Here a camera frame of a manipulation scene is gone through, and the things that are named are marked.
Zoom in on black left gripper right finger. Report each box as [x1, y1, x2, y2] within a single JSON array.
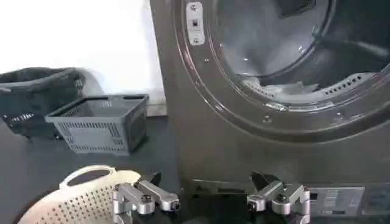
[[246, 171, 311, 224]]

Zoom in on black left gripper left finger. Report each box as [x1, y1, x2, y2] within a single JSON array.
[[112, 172, 181, 224]]

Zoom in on white perforated laundry basket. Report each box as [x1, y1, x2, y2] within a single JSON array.
[[17, 164, 141, 224]]

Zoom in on grey dryer machine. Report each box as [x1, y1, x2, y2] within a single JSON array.
[[149, 0, 390, 217]]

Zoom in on grey plastic slotted basket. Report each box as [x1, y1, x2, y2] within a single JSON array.
[[44, 94, 150, 156]]

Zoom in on pale cloth in drum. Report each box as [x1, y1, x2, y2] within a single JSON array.
[[243, 75, 321, 97]]

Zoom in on black fabric laundry bag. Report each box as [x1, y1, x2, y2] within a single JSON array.
[[0, 67, 87, 139]]

